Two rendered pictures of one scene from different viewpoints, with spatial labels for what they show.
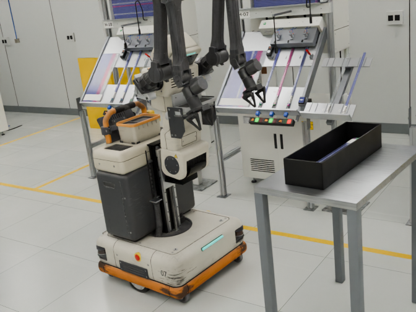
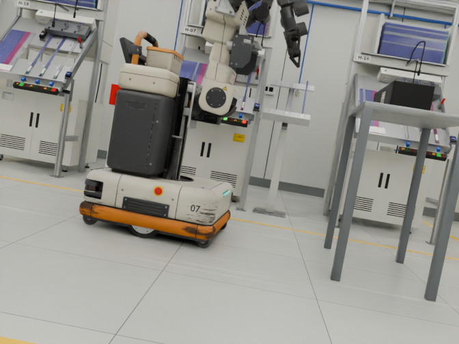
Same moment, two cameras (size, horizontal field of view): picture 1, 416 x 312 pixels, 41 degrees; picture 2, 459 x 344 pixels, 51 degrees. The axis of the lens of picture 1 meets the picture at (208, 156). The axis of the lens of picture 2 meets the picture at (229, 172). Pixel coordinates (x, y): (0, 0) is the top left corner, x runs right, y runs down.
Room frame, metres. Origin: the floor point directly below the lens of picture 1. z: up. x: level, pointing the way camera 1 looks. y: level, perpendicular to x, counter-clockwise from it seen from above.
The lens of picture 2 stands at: (0.64, 1.42, 0.58)
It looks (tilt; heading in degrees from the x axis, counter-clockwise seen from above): 5 degrees down; 327
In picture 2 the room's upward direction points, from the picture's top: 10 degrees clockwise
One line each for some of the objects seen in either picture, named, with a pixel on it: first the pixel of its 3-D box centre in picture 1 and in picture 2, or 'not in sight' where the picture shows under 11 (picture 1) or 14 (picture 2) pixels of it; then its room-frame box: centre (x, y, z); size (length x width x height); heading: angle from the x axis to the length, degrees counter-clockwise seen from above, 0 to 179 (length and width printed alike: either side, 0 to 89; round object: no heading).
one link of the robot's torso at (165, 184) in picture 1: (187, 162); (212, 108); (2.90, 0.11, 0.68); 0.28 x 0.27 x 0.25; 139
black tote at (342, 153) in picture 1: (335, 152); (398, 102); (2.24, -0.55, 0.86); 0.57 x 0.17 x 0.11; 139
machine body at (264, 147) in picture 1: (297, 138); (208, 157); (4.31, -0.74, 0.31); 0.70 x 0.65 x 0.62; 54
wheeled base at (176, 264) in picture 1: (171, 244); (164, 198); (2.96, 0.28, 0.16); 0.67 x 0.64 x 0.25; 49
